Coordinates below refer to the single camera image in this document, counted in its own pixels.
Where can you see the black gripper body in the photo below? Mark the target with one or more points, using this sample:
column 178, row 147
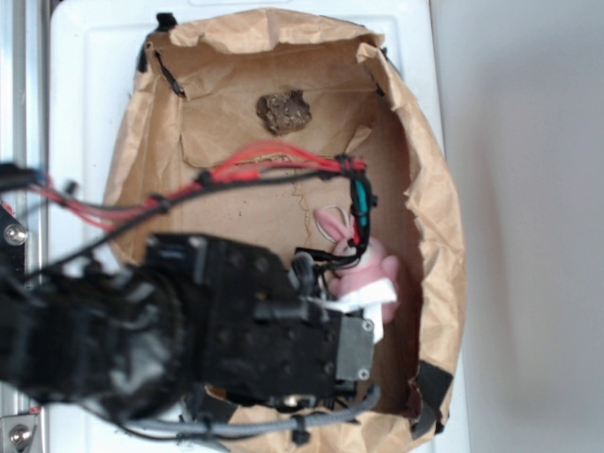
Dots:
column 249, row 331

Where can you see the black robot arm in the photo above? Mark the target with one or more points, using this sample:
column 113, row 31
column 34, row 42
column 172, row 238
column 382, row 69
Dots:
column 115, row 343

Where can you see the pink plush bunny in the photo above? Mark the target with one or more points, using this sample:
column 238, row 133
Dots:
column 373, row 281

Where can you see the brown paper bag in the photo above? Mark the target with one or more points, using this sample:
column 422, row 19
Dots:
column 195, row 103

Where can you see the brown rock clump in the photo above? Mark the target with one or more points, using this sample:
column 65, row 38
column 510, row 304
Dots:
column 284, row 112

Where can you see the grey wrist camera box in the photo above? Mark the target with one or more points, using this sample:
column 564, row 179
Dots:
column 355, row 349

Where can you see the black metal bracket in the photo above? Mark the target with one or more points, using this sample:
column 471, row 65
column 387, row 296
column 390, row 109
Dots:
column 13, row 241

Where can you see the aluminium frame rail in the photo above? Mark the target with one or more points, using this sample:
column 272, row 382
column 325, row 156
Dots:
column 25, row 27

